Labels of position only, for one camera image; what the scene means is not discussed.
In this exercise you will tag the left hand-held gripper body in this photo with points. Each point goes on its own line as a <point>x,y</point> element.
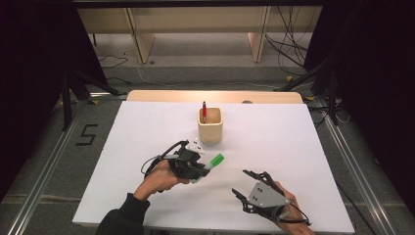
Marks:
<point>184,161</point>

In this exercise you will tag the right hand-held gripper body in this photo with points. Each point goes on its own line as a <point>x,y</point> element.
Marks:
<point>266,197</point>

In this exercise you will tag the green marker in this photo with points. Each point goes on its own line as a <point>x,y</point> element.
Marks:
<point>216,161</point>

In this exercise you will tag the beige square cup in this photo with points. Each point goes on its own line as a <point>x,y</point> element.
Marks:
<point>210,129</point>

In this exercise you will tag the red pen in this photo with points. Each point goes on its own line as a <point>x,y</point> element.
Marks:
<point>204,112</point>

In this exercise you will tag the person's left hand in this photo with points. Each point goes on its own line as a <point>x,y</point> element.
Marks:
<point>160,179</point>

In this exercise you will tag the person's right hand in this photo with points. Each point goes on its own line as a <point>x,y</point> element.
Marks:
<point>293,212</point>

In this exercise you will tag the light wooden table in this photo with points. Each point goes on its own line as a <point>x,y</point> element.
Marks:
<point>228,96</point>

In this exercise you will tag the yellow tape piece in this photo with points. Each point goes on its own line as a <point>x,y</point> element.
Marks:
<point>95,102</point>
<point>289,78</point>
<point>310,98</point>

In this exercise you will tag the black metal stand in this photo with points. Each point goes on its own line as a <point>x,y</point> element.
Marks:
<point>321,78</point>
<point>76,86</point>

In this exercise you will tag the light wooden background desk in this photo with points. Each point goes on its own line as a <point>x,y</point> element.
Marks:
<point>195,19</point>

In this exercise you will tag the black curtain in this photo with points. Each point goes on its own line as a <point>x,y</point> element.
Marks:
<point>375,81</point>
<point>32,81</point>

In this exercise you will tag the aluminium floor rail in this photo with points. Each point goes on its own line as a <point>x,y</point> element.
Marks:
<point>359,176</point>
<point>42,181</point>

